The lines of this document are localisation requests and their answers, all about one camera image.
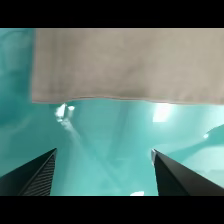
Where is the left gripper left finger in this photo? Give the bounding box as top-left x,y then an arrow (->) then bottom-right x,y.
0,147 -> 58,197

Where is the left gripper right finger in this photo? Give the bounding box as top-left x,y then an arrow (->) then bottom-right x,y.
150,148 -> 224,197

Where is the brown T-shirt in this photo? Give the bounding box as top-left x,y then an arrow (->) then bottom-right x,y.
31,28 -> 224,106

